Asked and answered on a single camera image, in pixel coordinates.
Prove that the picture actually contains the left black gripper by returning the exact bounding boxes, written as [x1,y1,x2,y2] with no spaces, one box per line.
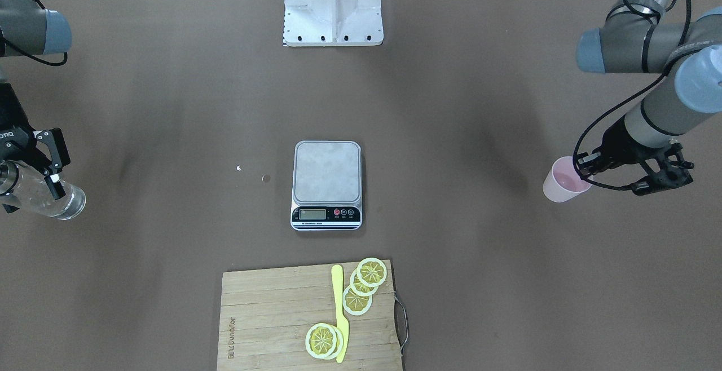
[576,114,694,196]

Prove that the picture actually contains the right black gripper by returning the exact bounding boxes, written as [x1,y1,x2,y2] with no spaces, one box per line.
[1,83,71,214]

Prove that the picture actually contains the glass sauce bottle metal spout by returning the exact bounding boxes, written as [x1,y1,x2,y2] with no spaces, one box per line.
[1,160,87,220]

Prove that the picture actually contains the pink plastic cup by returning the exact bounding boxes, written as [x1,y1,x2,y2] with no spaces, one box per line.
[543,156,592,202]

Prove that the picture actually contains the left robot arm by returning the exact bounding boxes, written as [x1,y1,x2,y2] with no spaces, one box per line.
[572,0,720,196]

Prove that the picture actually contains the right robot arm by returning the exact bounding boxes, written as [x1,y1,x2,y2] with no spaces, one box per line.
[1,0,73,218]

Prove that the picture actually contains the digital kitchen scale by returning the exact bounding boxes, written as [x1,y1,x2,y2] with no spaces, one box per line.
[289,140,363,231]

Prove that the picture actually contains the bamboo cutting board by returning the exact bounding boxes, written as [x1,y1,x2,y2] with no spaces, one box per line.
[217,259,404,370]

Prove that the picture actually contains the lemon slice middle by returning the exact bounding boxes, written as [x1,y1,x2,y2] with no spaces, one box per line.
[350,269,378,297]

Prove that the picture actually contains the yellow plastic knife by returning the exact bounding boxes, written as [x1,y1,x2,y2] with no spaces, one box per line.
[332,264,350,364]

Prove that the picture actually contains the lemon slice under top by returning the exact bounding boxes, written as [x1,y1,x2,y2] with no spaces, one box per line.
[325,325,345,360]

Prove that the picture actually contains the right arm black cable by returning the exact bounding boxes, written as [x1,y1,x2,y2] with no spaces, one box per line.
[0,0,68,67]

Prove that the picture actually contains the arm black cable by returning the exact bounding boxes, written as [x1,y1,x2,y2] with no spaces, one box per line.
[573,0,693,191]
[0,0,68,67]

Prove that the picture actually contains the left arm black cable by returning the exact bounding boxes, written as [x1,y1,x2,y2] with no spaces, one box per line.
[573,0,693,191]

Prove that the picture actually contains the white metal mount base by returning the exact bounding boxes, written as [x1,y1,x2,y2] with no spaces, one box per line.
[282,0,384,47]

